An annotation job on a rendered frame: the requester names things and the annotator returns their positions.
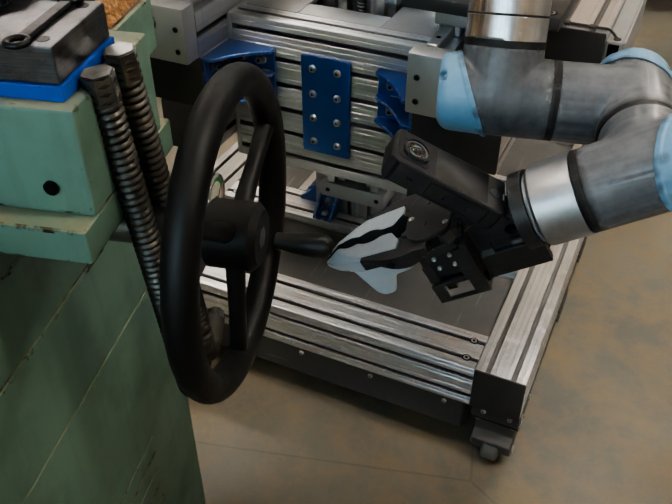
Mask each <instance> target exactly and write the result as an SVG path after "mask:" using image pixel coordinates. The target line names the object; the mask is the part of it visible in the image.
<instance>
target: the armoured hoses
mask: <svg viewBox="0 0 672 504"><path fill-rule="evenodd" d="M103 55H104V58H105V62H106V65H103V64H98V65H95V66H91V67H88V68H85V69H84V70H83V71H82V72H81V73H80V78H79V79H80V83H81V86H82V89H83V90H86V91H88V92H89V93H90V95H91V98H92V99H93V106H94V107H95V113H96V114H97V115H98V117H97V121H98V122H100V124H99V128H100V129H101V130H102V131H101V136H103V137H104V138H103V143H104V144H105V150H106V151H107V157H108V158H109V164H110V165H111V171H112V172H113V174H112V177H113V178H114V184H115V185H117V186H116V188H115V190H116V191H118V197H119V198H120V202H119V203H120V204H122V207H121V209H122V210H123V211H124V212H123V215H124V216H125V222H126V223H127V228H128V229H129V234H130V237H131V241H132V243H133V247H134V250H135V253H136V256H137V259H138V263H139V264H140V269H141V272H142V275H143V278H144V281H145V285H146V287H147V291H148V294H149V297H150V301H151V303H152V307H153V310H154V313H155V317H156V319H157V323H158V326H159V329H160V333H161V335H162V338H163V332H162V323H161V311H160V253H161V239H162V238H161V234H160V231H159V228H158V224H157V222H156V221H157V220H156V217H155V216H154V215H155V213H154V210H153V206H157V207H165V206H166V199H167V194H168V188H169V183H170V178H171V177H170V175H169V174H170V172H169V169H168V165H167V163H166V158H165V156H164V155H165V154H164V151H163V150H162V149H163V147H162V144H161V140H160V137H159V133H158V131H157V125H156V124H155V122H156V121H155V118H154V117H153V115H154V114H153V111H152V110H151V108H152V107H151V104H150V103H149V101H150V99H149V97H148V96H147V94H148V92H147V89H145V87H146V85H145V82H144V81H143V80H144V78H143V75H142V74H141V72H142V70H141V67H140V63H139V60H138V57H137V56H138V55H137V53H136V50H135V45H134V43H129V42H117V43H114V44H112V45H110V46H107V47H105V49H104V51H103ZM200 316H201V328H202V336H203V342H204V348H205V352H206V355H207V359H208V362H209V364H210V367H211V363H212V361H213V360H215V359H216V357H217V356H218V355H219V351H220V345H221V339H222V333H223V327H224V322H225V313H224V310H222V309H221V308H220V307H215V306H213V307H211V308H209V309H208V310H207V308H206V304H205V300H204V297H203V293H202V290H201V286H200Z"/></svg>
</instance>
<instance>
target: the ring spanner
mask: <svg viewBox="0 0 672 504"><path fill-rule="evenodd" d="M81 2H83V0H57V3H56V4H55V5H53V6H52V7H51V8H50V9H48V10H47V11H46V12H45V13H43V14H42V15H41V16H40V17H38V18H37V19H36V20H35V21H33V22H32V23H31V24H29V25H28V26H27V27H26V28H24V29H23V30H22V31H21V32H19V33H18V34H12V35H9V36H6V37H4V38H3V39H2V41H1V45H2V47H3V48H5V49H7V50H21V49H24V48H27V47H29V46H30V45H31V44H32V37H33V36H34V35H36V34H37V33H38V32H39V31H40V30H42V29H43V28H44V27H45V26H47V25H48V24H49V23H50V22H51V21H53V20H54V19H55V18H56V17H57V16H59V15H60V14H61V13H62V12H63V11H65V10H66V9H67V8H68V7H70V6H72V5H76V4H79V3H81ZM16 41H21V42H16ZM12 42H16V43H12Z"/></svg>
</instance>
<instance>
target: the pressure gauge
mask: <svg viewBox="0 0 672 504"><path fill-rule="evenodd" d="M221 180H222V183H221ZM220 185H221V188H220ZM219 190H220V193H219ZM218 194H219V198H225V183H224V179H223V176H222V175H221V174H220V173H213V175H212V179H211V184H210V189H209V194H208V200H207V204H208V203H209V202H210V201H211V200H212V199H213V198H215V197H216V196H218Z"/></svg>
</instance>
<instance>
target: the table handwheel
mask: <svg viewBox="0 0 672 504"><path fill-rule="evenodd" d="M242 98H244V99H245V101H246V103H247V105H248V108H249V110H250V114H251V117H252V121H253V125H254V133H253V136H252V140H251V144H250V148H249V151H248V155H247V159H246V163H245V166H244V169H243V172H242V175H241V178H240V181H239V184H238V187H237V190H236V193H235V196H234V199H227V198H217V197H215V198H213V199H212V200H211V201H210V202H209V203H208V204H207V200H208V194H209V189H210V184H211V179H212V175H213V170H214V166H215V162H216V158H217V155H218V151H219V148H220V144H221V141H222V138H223V135H224V133H225V130H226V127H227V125H228V122H229V120H230V118H231V116H232V114H233V112H234V110H235V108H236V106H237V104H238V103H239V101H240V100H241V99H242ZM258 182H259V197H258V202H254V199H255V195H256V191H257V187H258ZM285 207H286V148H285V136H284V127H283V120H282V114H281V109H280V105H279V101H278V98H277V95H276V92H275V90H274V87H273V85H272V84H271V82H270V80H269V78H268V77H267V75H266V74H265V73H264V72H263V71H262V70H261V69H260V68H259V67H257V66H256V65H253V64H251V63H249V62H240V61H239V62H234V63H230V64H227V65H226V66H224V67H222V68H221V69H219V70H218V71H217V72H216V73H215V74H214V75H213V76H212V77H211V78H210V79H209V81H208V82H207V83H206V85H205V86H204V88H203V89H202V91H201V92H200V94H199V96H198V97H197V99H196V101H195V103H194V105H193V107H192V110H191V112H190V114H189V117H188V119H187V122H186V124H185V127H184V130H183V133H182V136H181V139H180V142H179V146H178V149H177V153H176V157H175V160H174V165H173V169H172V173H171V178H170V183H169V188H168V194H167V199H166V206H165V207H157V206H153V210H154V213H155V215H154V216H155V217H156V220H157V221H156V222H157V224H158V228H159V231H160V234H161V238H162V239H161V253H160V311H161V323H162V332H163V339H164V344H165V350H166V354H167V358H168V361H169V365H170V368H171V370H172V373H173V375H174V377H175V379H176V381H177V383H178V385H179V387H180V388H181V389H182V391H183V392H184V393H185V394H186V395H187V396H188V397H189V398H191V399H192V400H194V401H196V402H198V403H201V404H208V405H211V404H216V403H220V402H222V401H224V400H225V399H227V398H228V397H230V396H231V395H232V394H233V393H234V392H235V391H236V390H237V389H238V387H239V386H240V385H241V383H242V382H243V380H244V379H245V377H246V375H247V374H248V372H249V370H250V368H251V366H252V364H253V361H254V359H255V357H256V354H257V352H258V349H259V346H260V343H261V340H262V337H263V334H264V331H265V328H266V324H267V320H268V317H269V313H270V309H271V305H272V300H273V296H274V291H275V286H276V281H277V276H278V270H279V263H280V257H281V250H279V249H275V248H274V238H275V234H276V233H277V232H280V233H283V232H284V221H285ZM109 241H116V242H125V243H132V241H131V237H130V234H129V229H128V228H127V223H126V222H125V217H124V219H123V220H122V222H121V223H120V224H119V226H118V227H117V229H116V230H115V232H114V233H113V235H112V236H111V238H110V239H109ZM201 259H202V260H203V261H204V263H205V264H206V265H207V266H209V267H217V268H225V270H226V282H227V295H228V307H229V345H228V347H227V349H226V351H225V353H224V355H223V356H222V358H221V360H220V361H219V363H218V364H217V365H216V366H215V367H214V368H213V369H211V367H210V364H209V362H208V359H207V355H206V352H205V348H204V342H203V336H202V328H201V316H200V265H201ZM246 271H250V276H249V281H248V286H247V290H246Z"/></svg>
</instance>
